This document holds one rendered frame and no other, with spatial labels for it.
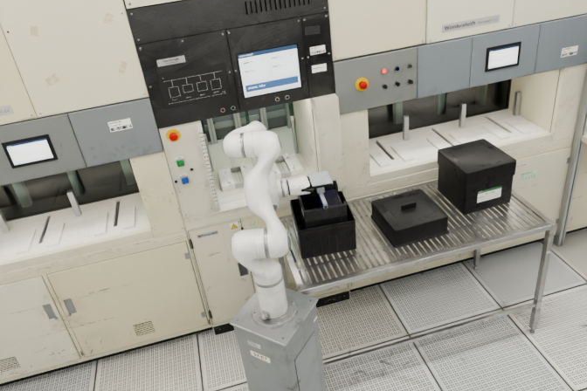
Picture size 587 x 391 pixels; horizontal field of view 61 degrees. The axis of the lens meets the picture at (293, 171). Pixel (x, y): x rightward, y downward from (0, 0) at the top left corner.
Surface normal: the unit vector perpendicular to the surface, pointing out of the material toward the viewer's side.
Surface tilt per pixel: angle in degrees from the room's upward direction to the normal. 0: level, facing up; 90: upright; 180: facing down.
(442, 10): 90
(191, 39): 90
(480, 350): 0
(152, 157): 90
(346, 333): 0
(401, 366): 0
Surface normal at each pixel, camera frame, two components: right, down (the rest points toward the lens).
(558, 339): -0.11, -0.86
